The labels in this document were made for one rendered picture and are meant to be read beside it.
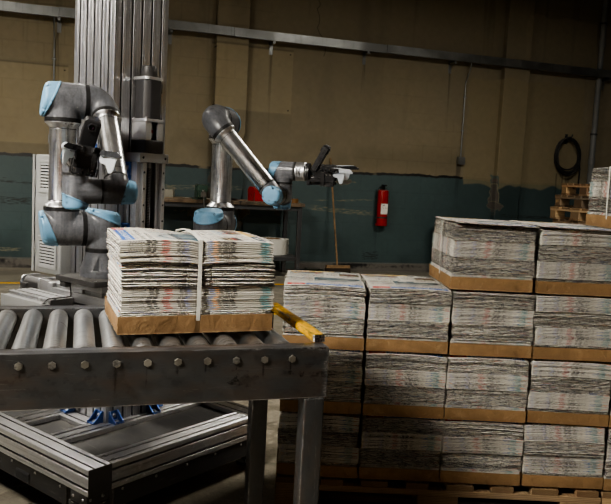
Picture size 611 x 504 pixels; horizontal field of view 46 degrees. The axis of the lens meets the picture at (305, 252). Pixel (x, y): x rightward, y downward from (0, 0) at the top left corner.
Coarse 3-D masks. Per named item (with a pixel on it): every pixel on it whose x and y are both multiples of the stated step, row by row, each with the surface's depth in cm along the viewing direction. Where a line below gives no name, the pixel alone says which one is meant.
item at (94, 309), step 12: (24, 312) 194; (48, 312) 196; (72, 312) 197; (96, 312) 199; (72, 324) 198; (96, 324) 200; (12, 336) 193; (72, 336) 198; (96, 336) 200; (204, 336) 209
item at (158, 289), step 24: (120, 240) 163; (144, 240) 165; (168, 240) 167; (120, 264) 165; (144, 264) 166; (168, 264) 168; (120, 288) 167; (144, 288) 166; (168, 288) 169; (120, 312) 165; (144, 312) 167; (168, 312) 169
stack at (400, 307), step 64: (320, 320) 248; (384, 320) 248; (448, 320) 248; (512, 320) 249; (576, 320) 249; (384, 384) 250; (448, 384) 250; (512, 384) 249; (576, 384) 251; (384, 448) 253; (448, 448) 252; (512, 448) 252; (576, 448) 252
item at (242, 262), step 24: (216, 240) 171; (240, 240) 174; (264, 240) 179; (216, 264) 172; (240, 264) 174; (264, 264) 176; (216, 288) 173; (240, 288) 175; (264, 288) 177; (216, 312) 173; (240, 312) 175; (264, 312) 178
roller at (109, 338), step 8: (104, 312) 196; (104, 320) 186; (104, 328) 178; (112, 328) 175; (104, 336) 170; (112, 336) 167; (120, 336) 170; (104, 344) 164; (112, 344) 160; (120, 344) 161
